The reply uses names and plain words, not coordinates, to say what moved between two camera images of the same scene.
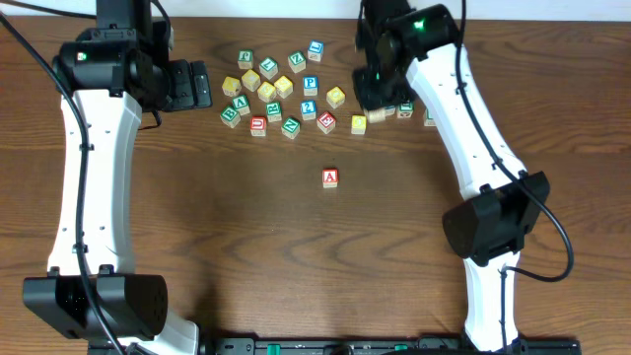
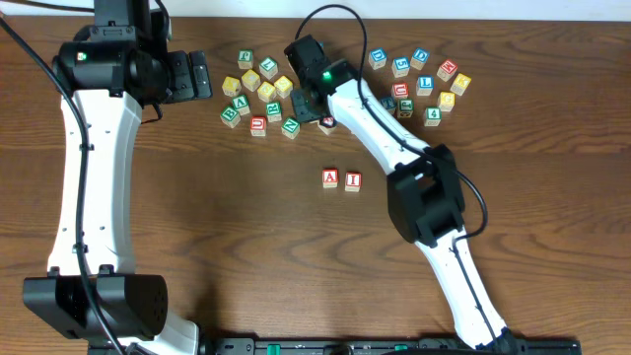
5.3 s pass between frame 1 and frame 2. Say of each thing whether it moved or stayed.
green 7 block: stayed
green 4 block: stayed
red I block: moved
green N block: stayed
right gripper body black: moved
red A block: stayed
